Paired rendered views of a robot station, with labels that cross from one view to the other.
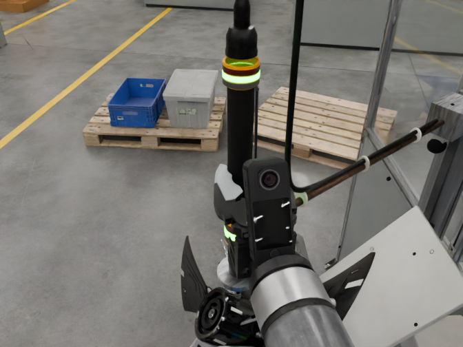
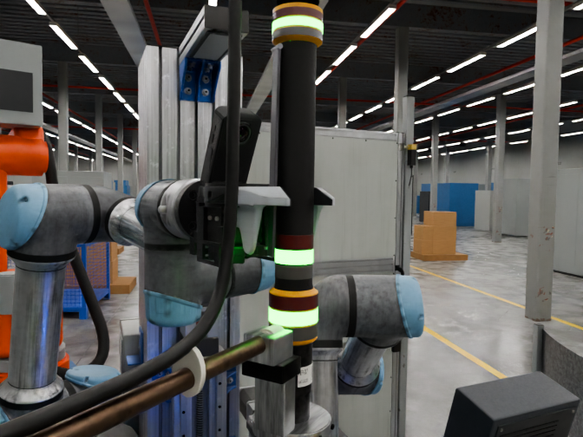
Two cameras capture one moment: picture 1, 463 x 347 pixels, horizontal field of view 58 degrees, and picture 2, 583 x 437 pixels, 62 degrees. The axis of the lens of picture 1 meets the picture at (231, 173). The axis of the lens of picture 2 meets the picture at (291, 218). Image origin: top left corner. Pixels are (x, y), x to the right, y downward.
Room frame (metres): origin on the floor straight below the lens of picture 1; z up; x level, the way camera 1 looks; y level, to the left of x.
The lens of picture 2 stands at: (0.86, -0.17, 1.67)
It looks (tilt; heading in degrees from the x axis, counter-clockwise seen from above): 3 degrees down; 158
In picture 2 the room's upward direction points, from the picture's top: 1 degrees clockwise
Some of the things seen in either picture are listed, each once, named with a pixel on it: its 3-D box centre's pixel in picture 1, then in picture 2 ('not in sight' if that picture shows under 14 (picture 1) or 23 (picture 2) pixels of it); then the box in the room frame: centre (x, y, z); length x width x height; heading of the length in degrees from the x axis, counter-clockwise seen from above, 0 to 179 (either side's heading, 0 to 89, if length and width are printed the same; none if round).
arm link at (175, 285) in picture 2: not in sight; (183, 280); (0.18, -0.06, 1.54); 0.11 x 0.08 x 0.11; 118
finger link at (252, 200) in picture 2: not in sight; (252, 220); (0.45, -0.05, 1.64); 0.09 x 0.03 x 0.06; 3
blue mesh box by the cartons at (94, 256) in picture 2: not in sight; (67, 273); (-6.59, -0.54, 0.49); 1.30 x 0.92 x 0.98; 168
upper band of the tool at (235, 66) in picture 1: (240, 72); (298, 29); (0.46, -0.01, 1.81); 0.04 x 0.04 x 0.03
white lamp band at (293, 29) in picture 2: (240, 78); (297, 38); (0.46, -0.01, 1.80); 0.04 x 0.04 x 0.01
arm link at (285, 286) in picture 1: (293, 303); (193, 209); (0.26, -0.06, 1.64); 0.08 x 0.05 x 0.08; 103
